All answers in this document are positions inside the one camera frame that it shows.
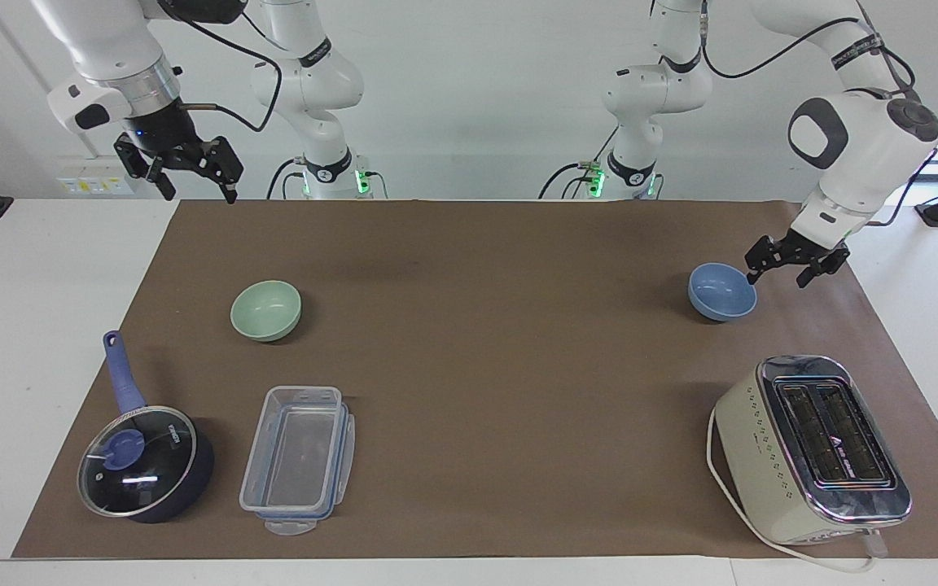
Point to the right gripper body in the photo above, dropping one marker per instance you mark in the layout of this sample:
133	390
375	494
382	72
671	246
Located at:
166	134

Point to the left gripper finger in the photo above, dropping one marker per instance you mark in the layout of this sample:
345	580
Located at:
764	256
826	264

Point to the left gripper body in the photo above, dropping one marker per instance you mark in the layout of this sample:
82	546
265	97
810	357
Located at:
808	246

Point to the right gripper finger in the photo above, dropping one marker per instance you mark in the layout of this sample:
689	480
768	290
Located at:
137	161
221	163

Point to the blue bowl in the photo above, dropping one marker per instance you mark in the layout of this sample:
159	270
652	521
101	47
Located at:
721	291

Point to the green bowl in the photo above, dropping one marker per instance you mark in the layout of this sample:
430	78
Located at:
265	311

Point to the cream toaster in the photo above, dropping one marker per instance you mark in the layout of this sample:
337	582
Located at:
815	448

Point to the blue saucepan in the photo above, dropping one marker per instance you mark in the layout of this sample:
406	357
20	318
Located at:
125	382

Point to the clear plastic container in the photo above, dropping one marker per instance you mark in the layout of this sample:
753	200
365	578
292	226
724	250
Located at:
294	448
345	456

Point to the glass saucepan lid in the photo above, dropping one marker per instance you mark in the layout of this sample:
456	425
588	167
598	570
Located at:
139	468

